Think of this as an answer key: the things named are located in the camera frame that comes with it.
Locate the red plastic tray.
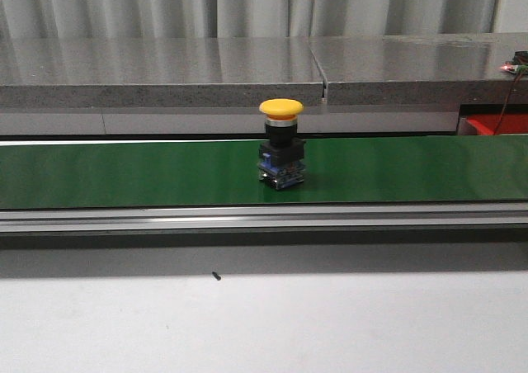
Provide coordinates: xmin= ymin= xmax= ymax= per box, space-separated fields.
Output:
xmin=467 ymin=114 xmax=527 ymax=135

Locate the red orange wire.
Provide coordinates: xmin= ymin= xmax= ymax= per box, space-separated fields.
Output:
xmin=496 ymin=70 xmax=526 ymax=135

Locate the aluminium conveyor frame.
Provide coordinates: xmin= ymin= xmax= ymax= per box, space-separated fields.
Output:
xmin=1 ymin=201 xmax=527 ymax=234

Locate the white pleated curtain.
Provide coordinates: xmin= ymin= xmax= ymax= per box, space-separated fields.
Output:
xmin=1 ymin=0 xmax=527 ymax=39

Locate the green conveyor belt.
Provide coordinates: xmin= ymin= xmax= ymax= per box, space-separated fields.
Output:
xmin=1 ymin=135 xmax=527 ymax=210

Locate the grey stone countertop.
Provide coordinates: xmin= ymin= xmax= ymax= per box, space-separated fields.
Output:
xmin=1 ymin=33 xmax=527 ymax=108

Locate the small circuit board red LED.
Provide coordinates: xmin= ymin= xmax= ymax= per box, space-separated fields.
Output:
xmin=500 ymin=61 xmax=527 ymax=74

